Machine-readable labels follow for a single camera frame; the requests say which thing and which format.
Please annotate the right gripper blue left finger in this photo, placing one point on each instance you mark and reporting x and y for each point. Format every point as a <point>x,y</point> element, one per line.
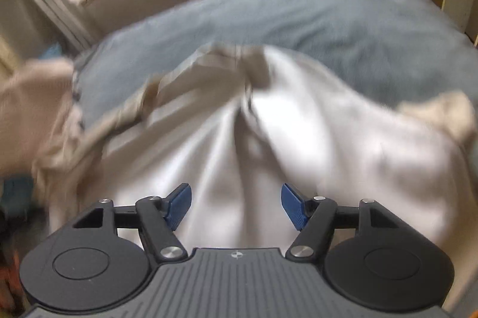
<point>159,217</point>

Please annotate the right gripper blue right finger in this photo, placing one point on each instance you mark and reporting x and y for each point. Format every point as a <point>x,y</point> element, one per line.
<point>314,219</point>

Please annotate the beige jacket with black trim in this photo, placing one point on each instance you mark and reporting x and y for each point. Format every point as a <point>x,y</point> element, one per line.
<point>238,122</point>

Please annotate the pink knitted sweater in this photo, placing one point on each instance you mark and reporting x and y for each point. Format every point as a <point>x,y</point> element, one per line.
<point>35,102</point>

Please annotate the grey-blue bed blanket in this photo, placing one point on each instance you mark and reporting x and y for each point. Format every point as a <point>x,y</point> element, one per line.
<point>388,50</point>

